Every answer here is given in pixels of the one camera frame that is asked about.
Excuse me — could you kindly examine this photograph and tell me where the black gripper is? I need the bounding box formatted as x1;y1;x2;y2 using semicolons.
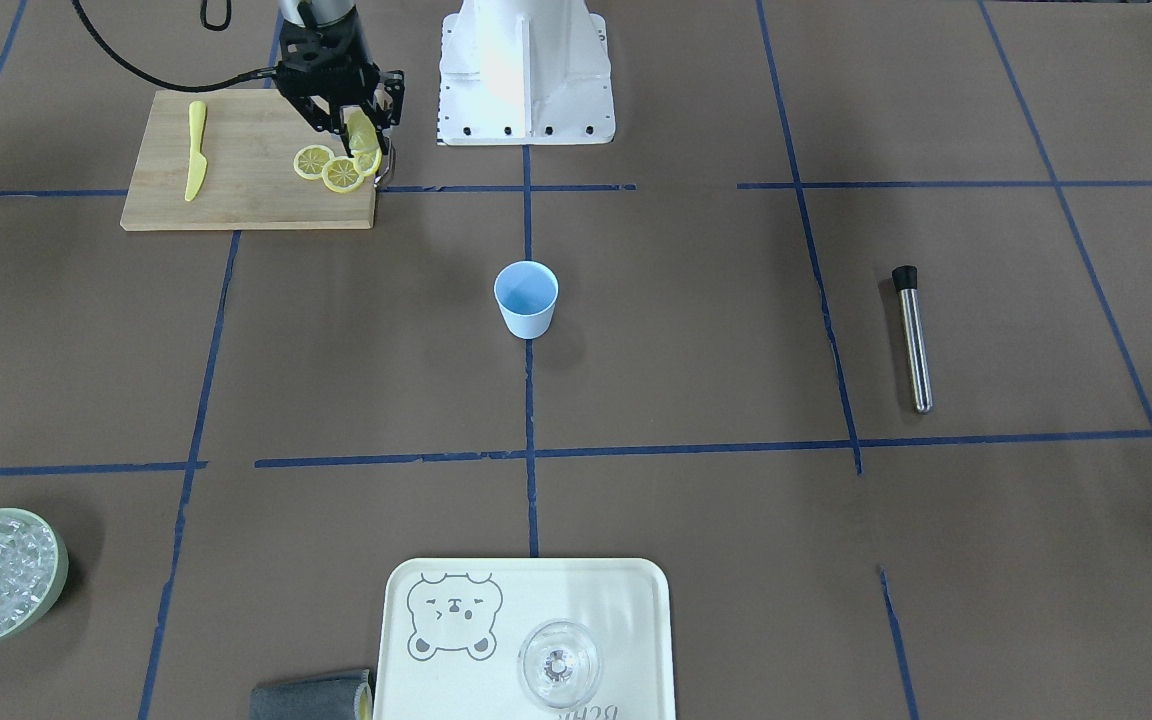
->
276;26;404;181

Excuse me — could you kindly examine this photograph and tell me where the yellow lemon slice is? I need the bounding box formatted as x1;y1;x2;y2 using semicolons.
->
353;109;380;177

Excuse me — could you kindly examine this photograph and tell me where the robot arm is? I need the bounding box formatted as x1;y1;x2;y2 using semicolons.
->
273;1;406;187

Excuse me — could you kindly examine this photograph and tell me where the light blue cup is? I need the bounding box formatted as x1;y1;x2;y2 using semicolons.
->
493;260;561;340

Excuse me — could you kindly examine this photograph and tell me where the bamboo cutting board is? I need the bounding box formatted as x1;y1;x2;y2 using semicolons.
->
122;88;376;232

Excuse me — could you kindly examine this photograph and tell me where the yellow plastic knife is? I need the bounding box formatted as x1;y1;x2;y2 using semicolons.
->
184;100;209;202

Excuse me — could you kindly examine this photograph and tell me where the cream bear tray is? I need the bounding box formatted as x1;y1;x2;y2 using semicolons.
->
372;559;677;719

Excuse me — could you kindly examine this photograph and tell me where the steel muddler with black cap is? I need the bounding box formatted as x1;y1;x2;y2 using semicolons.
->
890;265;934;414

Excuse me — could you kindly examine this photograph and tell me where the grey folded cloth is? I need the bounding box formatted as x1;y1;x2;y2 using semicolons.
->
248;669;374;719

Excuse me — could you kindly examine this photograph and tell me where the clear wine glass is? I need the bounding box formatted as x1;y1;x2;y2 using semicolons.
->
517;619;602;711

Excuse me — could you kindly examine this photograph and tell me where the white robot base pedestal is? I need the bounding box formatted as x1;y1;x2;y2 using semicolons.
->
435;1;617;147

